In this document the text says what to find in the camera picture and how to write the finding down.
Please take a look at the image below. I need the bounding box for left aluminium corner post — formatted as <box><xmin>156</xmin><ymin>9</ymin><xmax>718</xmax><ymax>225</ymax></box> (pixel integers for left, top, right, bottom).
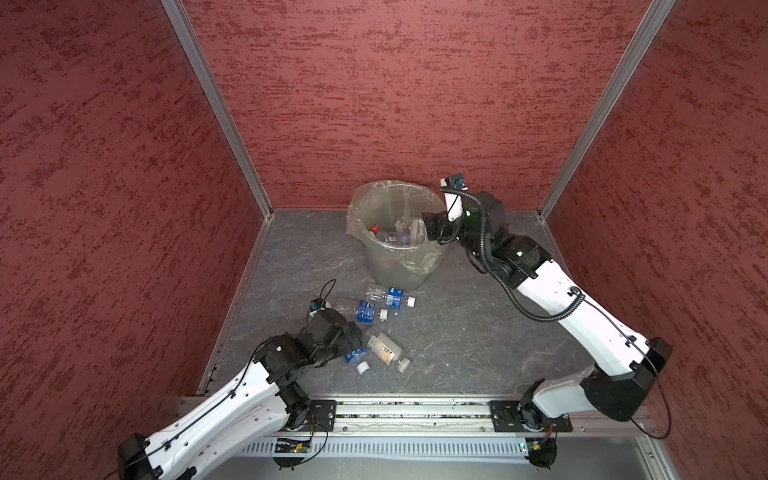
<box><xmin>161</xmin><ymin>0</ymin><xmax>274</xmax><ymax>222</ymax></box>

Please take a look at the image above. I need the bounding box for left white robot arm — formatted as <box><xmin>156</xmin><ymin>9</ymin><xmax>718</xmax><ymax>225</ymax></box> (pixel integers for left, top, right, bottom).
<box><xmin>116</xmin><ymin>308</ymin><xmax>363</xmax><ymax>479</ymax></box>

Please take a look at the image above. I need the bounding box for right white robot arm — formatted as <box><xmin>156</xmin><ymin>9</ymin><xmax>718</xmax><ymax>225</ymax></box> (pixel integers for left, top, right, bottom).
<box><xmin>423</xmin><ymin>186</ymin><xmax>672</xmax><ymax>431</ymax></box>

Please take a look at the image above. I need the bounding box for clear plastic bin liner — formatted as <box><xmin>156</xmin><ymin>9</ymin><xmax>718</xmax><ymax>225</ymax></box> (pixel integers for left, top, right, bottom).
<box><xmin>346</xmin><ymin>179</ymin><xmax>456</xmax><ymax>277</ymax></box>

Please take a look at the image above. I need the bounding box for white slotted cable duct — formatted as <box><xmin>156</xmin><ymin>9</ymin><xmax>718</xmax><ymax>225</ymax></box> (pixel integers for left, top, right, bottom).
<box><xmin>237</xmin><ymin>436</ymin><xmax>528</xmax><ymax>463</ymax></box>

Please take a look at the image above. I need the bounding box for slim clear blue bottle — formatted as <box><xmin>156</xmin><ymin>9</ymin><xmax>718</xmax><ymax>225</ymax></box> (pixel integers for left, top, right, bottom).
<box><xmin>376</xmin><ymin>231</ymin><xmax>411</xmax><ymax>248</ymax></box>

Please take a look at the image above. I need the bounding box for aluminium corner post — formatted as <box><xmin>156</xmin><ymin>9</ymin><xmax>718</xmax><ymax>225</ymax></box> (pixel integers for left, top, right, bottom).
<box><xmin>161</xmin><ymin>0</ymin><xmax>274</xmax><ymax>222</ymax></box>
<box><xmin>538</xmin><ymin>0</ymin><xmax>676</xmax><ymax>223</ymax></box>

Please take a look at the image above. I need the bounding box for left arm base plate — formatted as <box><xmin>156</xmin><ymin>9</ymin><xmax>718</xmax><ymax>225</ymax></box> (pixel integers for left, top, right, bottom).
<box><xmin>283</xmin><ymin>399</ymin><xmax>338</xmax><ymax>432</ymax></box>

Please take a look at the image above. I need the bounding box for yellow label clear bottle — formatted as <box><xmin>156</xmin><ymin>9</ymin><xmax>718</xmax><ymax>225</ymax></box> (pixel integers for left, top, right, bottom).
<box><xmin>366</xmin><ymin>332</ymin><xmax>411</xmax><ymax>373</ymax></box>

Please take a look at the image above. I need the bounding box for right aluminium corner post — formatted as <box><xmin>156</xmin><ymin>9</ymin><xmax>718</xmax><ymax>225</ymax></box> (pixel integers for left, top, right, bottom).
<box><xmin>538</xmin><ymin>0</ymin><xmax>676</xmax><ymax>223</ymax></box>

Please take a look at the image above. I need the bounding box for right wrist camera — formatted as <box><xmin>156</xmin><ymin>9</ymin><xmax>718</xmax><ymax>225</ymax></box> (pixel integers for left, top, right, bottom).
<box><xmin>440</xmin><ymin>174</ymin><xmax>468</xmax><ymax>223</ymax></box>

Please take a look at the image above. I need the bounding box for white label square bottle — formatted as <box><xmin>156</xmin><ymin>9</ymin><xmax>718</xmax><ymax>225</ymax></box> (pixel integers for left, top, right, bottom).
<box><xmin>409</xmin><ymin>218</ymin><xmax>427</xmax><ymax>247</ymax></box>

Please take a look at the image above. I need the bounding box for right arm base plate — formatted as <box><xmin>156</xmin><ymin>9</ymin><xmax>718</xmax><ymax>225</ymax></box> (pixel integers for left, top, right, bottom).
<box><xmin>489</xmin><ymin>400</ymin><xmax>573</xmax><ymax>434</ymax></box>

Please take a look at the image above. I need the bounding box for green plastic waste bin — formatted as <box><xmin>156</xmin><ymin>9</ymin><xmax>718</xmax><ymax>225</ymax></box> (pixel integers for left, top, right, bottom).
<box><xmin>352</xmin><ymin>181</ymin><xmax>452</xmax><ymax>293</ymax></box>

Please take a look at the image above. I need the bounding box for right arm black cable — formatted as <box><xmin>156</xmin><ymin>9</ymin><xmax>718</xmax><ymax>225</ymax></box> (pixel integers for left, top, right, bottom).
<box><xmin>440</xmin><ymin>187</ymin><xmax>673</xmax><ymax>441</ymax></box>

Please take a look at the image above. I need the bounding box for small blue label bottle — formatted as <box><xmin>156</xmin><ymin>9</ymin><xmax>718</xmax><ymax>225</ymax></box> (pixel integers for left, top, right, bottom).
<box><xmin>344</xmin><ymin>348</ymin><xmax>370</xmax><ymax>375</ymax></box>

